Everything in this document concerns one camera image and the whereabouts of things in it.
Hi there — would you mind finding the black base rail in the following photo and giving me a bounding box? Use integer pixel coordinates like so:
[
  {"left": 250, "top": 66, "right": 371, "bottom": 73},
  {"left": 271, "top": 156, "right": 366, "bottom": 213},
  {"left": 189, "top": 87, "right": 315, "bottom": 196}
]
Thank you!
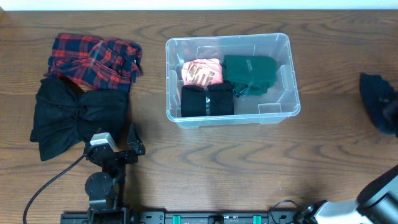
[{"left": 60, "top": 211, "right": 297, "bottom": 224}]

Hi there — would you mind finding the dark navy garment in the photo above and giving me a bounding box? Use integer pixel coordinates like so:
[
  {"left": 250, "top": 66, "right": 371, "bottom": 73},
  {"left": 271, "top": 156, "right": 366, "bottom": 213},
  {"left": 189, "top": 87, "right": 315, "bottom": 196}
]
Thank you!
[{"left": 359, "top": 73, "right": 397, "bottom": 136}]

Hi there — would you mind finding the red navy plaid shirt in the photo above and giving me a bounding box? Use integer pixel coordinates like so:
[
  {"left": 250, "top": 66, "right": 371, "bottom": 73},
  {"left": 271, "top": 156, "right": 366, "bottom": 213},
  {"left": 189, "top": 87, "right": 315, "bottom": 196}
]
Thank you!
[{"left": 45, "top": 33, "right": 143, "bottom": 92}]

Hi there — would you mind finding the pink printed shirt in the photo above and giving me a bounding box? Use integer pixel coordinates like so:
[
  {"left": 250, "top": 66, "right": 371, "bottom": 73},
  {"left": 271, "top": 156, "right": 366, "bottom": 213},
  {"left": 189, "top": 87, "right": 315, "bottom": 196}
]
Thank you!
[{"left": 182, "top": 58, "right": 223, "bottom": 87}]

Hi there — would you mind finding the black bundled garment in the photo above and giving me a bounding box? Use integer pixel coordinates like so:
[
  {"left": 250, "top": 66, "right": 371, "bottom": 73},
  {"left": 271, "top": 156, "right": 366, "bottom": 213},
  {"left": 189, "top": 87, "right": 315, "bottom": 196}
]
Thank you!
[{"left": 30, "top": 78, "right": 129, "bottom": 161}]

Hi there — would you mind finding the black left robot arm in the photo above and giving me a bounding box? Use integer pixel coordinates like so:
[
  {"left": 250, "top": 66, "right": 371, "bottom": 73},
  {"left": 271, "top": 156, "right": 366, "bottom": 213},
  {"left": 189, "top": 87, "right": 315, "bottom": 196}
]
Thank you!
[{"left": 83, "top": 123, "right": 146, "bottom": 223}]

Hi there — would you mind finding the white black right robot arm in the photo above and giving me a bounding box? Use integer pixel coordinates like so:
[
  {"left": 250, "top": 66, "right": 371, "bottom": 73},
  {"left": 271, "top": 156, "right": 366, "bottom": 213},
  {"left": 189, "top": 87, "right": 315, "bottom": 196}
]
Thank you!
[{"left": 294, "top": 166, "right": 397, "bottom": 224}]

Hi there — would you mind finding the black garment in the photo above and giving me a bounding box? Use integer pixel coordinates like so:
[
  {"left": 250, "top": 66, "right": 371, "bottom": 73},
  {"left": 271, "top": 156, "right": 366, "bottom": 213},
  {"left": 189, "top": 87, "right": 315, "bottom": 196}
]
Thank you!
[
  {"left": 181, "top": 82, "right": 234, "bottom": 117},
  {"left": 30, "top": 78, "right": 129, "bottom": 161}
]

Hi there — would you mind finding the clear plastic storage bin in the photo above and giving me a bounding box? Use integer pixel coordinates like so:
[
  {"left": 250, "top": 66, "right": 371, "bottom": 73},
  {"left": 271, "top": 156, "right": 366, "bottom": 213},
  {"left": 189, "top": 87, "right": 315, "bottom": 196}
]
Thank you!
[{"left": 165, "top": 33, "right": 301, "bottom": 128}]

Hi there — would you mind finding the dark green garment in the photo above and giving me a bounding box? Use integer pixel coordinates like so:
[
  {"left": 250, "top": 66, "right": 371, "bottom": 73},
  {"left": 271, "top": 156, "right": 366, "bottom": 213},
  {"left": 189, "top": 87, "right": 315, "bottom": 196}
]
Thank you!
[{"left": 221, "top": 55, "right": 277, "bottom": 98}]

